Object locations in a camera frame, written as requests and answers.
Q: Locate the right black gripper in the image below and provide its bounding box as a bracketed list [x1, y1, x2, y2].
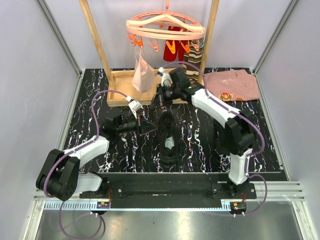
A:
[150, 84, 180, 109]

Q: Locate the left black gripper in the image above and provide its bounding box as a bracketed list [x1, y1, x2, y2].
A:
[115, 110, 158, 137]

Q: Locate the black shoe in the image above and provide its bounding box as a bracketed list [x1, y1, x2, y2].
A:
[157, 111, 178, 164]
[214, 120, 230, 156]

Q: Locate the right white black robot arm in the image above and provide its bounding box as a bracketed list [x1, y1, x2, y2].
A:
[151, 67, 257, 199]

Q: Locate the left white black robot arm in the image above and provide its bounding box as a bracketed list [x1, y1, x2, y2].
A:
[35, 114, 157, 201]

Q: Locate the pink hanging bra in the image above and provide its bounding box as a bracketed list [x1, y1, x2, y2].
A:
[131, 46, 155, 94]

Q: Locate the red hanging sock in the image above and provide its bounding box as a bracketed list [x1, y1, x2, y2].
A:
[163, 40, 187, 62]

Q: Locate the black marble pattern mat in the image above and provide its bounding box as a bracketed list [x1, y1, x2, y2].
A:
[58, 68, 287, 181]

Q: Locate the brown striped hanging sock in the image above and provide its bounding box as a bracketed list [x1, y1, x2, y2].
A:
[182, 38, 204, 82]

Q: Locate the pink folded t-shirt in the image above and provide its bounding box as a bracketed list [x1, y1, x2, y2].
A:
[204, 69, 260, 102]

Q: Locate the pink round clip hanger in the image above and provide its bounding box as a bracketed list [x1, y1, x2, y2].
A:
[126, 0, 205, 52]

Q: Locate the left orange connector box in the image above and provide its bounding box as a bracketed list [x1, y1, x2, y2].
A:
[96, 201, 111, 209]

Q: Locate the orange connector box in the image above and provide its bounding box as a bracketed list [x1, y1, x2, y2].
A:
[96, 201, 111, 209]
[230, 201, 247, 213]

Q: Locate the right orange connector box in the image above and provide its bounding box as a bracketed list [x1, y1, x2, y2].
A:
[230, 201, 247, 213]

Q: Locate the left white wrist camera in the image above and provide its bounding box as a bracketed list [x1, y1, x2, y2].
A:
[126, 95, 143, 113]

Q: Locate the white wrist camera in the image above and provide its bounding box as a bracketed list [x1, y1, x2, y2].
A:
[157, 67, 173, 87]
[126, 95, 143, 113]

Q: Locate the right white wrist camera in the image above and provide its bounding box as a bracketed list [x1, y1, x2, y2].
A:
[157, 67, 173, 87]

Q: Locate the wooden drying rack frame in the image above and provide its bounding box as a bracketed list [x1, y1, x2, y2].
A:
[79, 0, 220, 105]

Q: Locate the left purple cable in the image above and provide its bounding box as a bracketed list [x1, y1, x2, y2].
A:
[42, 89, 132, 239]

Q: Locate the purple cable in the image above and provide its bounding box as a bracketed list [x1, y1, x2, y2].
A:
[42, 89, 132, 239]
[159, 61, 268, 217]

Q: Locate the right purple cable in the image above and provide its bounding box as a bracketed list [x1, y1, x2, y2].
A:
[159, 61, 268, 217]

